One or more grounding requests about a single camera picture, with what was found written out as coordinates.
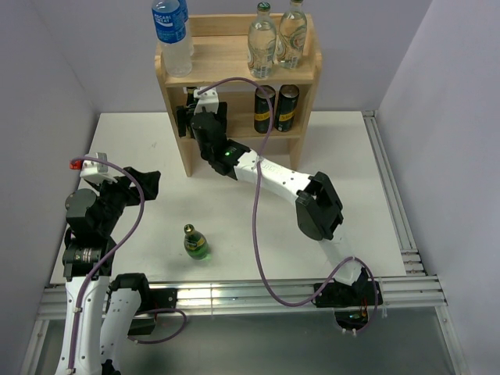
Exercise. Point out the wooden two-tier shelf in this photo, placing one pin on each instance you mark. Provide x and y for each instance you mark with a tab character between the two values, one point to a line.
221	52

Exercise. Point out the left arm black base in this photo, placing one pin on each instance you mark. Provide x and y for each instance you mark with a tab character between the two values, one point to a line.
159	298

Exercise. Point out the green glass bottle front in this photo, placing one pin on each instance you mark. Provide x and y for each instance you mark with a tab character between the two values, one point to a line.
195	243

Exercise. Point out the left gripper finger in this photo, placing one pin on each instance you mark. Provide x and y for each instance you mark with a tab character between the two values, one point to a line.
149	182
122	183

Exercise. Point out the aluminium frame right rail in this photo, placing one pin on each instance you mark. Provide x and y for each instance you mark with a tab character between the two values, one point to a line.
410	253

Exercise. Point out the rear Pocari Sweat water bottle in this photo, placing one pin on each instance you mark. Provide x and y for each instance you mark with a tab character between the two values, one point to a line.
186	15

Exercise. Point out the pocari sweat water bottle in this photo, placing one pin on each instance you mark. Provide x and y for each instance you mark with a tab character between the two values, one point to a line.
170	27
186	15

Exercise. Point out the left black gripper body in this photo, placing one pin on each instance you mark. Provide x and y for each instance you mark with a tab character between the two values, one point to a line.
115	203

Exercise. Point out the clear glass bottle green cap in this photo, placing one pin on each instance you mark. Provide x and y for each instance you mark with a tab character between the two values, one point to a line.
291	36

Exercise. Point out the aluminium frame front rail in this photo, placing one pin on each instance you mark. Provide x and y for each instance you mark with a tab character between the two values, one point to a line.
231	298

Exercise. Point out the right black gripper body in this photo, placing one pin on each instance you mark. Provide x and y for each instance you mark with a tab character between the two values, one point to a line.
205	153

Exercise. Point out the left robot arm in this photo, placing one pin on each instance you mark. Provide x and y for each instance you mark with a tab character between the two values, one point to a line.
99	310

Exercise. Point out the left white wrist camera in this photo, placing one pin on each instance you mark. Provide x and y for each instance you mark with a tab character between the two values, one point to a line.
93	172

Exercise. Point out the front Pocari Sweat water bottle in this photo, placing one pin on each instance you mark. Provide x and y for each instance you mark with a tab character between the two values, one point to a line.
170	27

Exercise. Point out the aluminium frame rail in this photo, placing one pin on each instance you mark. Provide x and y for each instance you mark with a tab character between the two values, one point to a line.
231	298
410	253

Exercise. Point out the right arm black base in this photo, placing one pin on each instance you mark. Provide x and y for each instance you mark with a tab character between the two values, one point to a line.
338	295

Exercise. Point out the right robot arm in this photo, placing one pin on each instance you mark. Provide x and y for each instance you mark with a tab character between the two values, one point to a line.
317	204

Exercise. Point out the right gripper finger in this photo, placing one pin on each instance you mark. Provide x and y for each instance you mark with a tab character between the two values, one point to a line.
222	113
184	114

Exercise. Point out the black can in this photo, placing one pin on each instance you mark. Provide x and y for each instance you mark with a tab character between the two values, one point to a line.
262	112
286	106

